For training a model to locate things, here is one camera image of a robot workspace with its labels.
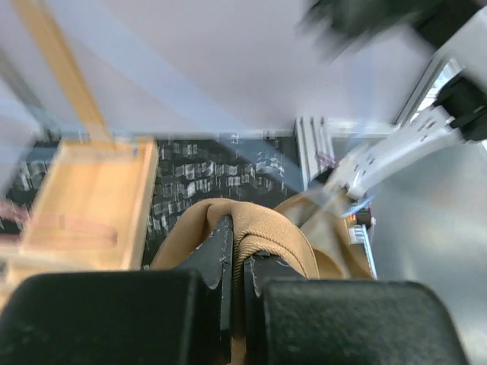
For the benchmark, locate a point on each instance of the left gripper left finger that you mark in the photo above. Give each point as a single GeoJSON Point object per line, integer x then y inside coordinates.
{"type": "Point", "coordinates": [213, 261]}

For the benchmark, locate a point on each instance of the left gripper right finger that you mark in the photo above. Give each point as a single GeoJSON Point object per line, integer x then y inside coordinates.
{"type": "Point", "coordinates": [259, 269]}

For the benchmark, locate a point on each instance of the tan garment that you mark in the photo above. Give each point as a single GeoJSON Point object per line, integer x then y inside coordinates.
{"type": "Point", "coordinates": [313, 242]}

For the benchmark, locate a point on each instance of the pink wire hanger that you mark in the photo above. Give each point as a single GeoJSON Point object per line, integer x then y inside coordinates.
{"type": "Point", "coordinates": [50, 221]}

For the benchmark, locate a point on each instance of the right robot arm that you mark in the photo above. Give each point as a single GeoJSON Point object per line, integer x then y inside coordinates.
{"type": "Point", "coordinates": [455, 30]}

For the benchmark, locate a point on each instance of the wooden clothes rack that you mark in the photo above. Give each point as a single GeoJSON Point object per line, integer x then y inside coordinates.
{"type": "Point", "coordinates": [104, 179]}

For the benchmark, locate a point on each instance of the white cable duct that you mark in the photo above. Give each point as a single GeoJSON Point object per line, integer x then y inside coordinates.
{"type": "Point", "coordinates": [361, 243]}

